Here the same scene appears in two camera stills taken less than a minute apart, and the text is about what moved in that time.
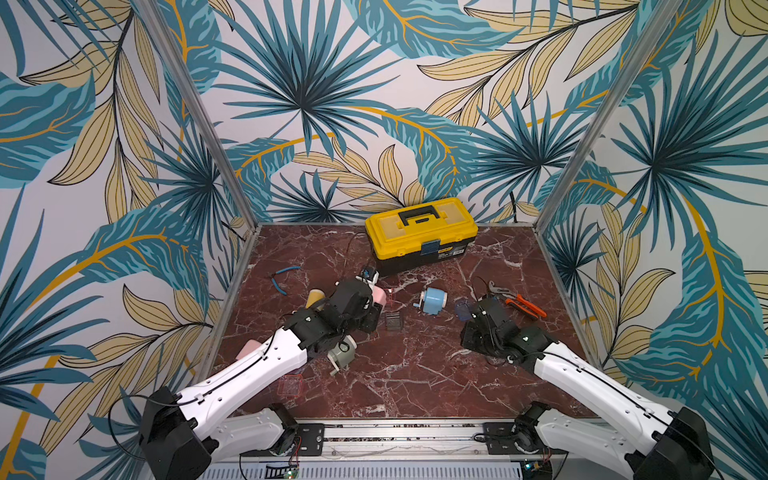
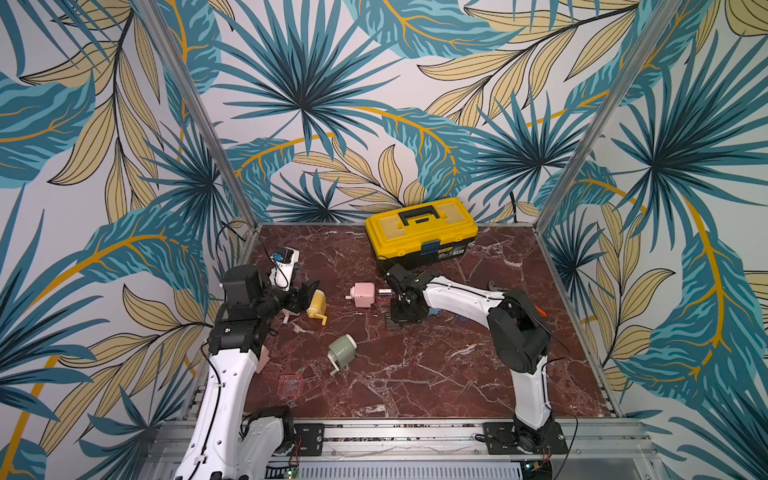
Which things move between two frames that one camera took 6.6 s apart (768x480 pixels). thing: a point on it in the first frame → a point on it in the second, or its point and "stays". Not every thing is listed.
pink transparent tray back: x=390 y=296 stays
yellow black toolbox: x=419 y=235 stays
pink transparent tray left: x=289 y=385 stays
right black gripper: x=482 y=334 → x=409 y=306
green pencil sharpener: x=343 y=354 stays
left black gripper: x=373 y=317 → x=300 y=298
